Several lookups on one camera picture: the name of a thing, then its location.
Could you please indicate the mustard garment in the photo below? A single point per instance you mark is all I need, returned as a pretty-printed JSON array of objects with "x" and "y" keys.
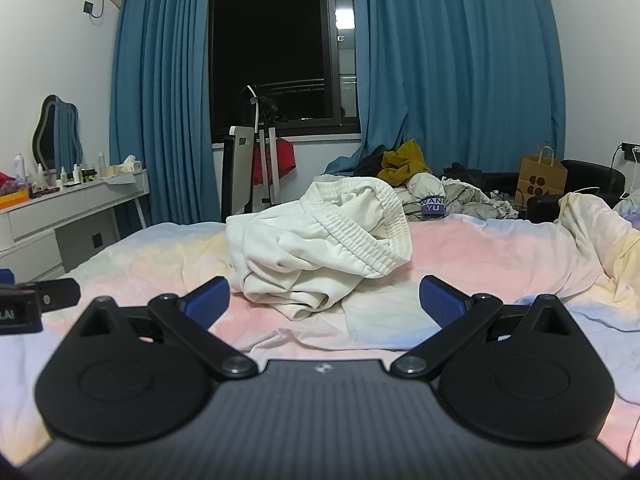
[{"x": 405, "y": 160}]

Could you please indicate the dark garment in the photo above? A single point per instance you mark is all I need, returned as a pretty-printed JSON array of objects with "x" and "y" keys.
[{"x": 370, "y": 162}]

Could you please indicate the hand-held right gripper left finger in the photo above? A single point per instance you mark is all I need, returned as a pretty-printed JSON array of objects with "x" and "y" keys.
[{"x": 210, "y": 300}]

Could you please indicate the pastel crumpled quilt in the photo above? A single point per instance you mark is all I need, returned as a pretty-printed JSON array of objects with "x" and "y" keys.
[{"x": 590, "y": 230}]

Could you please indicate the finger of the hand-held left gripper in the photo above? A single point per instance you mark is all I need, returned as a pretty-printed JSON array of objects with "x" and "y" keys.
[
  {"x": 60, "y": 294},
  {"x": 5, "y": 277}
]

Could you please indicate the black armchair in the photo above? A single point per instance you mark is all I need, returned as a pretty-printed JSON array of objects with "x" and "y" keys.
[{"x": 590, "y": 175}]

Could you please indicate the red garment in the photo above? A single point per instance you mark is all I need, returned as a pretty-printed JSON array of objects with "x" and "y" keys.
[{"x": 285, "y": 160}]

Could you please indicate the wall charger plug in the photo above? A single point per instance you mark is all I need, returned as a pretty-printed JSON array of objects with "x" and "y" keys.
[{"x": 629, "y": 151}]

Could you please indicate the wavy-edged mirror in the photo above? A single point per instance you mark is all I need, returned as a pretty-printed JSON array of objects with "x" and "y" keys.
[{"x": 55, "y": 130}]

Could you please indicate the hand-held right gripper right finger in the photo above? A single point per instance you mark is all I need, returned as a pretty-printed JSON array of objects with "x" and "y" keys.
[{"x": 442, "y": 302}]

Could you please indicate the brown paper bag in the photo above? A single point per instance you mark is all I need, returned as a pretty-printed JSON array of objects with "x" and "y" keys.
[{"x": 542, "y": 175}]

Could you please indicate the beige organizer box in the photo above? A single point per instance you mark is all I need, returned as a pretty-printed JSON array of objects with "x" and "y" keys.
[{"x": 114, "y": 171}]

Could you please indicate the small white bottle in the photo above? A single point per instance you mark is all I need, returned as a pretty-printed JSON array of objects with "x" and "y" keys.
[
  {"x": 77, "y": 173},
  {"x": 63, "y": 175},
  {"x": 41, "y": 176}
]

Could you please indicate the orange box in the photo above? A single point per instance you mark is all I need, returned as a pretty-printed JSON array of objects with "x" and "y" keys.
[{"x": 15, "y": 198}]

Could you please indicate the black wall socket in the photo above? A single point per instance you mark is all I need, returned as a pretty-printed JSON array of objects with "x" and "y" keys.
[{"x": 88, "y": 6}]

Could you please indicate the tall white bottle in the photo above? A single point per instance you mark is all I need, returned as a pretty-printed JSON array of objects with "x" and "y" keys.
[{"x": 102, "y": 161}]

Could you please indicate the white pants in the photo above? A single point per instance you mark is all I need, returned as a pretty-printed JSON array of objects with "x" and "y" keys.
[{"x": 300, "y": 250}]

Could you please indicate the white dressing table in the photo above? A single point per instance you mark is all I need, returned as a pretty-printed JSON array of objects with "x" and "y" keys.
[{"x": 65, "y": 207}]

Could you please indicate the blue curtain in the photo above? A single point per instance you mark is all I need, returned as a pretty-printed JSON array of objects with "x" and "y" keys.
[
  {"x": 450, "y": 60},
  {"x": 160, "y": 85}
]

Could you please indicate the grey white jacket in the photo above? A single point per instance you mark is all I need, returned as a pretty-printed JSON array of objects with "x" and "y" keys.
[{"x": 460, "y": 197}]

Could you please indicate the pastel bed sheet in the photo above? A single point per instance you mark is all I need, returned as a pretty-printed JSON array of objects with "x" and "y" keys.
[{"x": 450, "y": 250}]

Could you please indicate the dark window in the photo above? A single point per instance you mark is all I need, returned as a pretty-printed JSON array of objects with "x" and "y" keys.
[{"x": 270, "y": 35}]

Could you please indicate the dark cosmetic jars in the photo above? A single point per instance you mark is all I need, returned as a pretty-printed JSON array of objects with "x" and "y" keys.
[{"x": 88, "y": 175}]

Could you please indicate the tissue box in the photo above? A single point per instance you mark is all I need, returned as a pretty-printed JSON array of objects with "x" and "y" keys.
[{"x": 132, "y": 165}]

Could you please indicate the white spray bottle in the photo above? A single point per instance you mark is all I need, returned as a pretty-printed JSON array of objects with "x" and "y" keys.
[{"x": 20, "y": 167}]

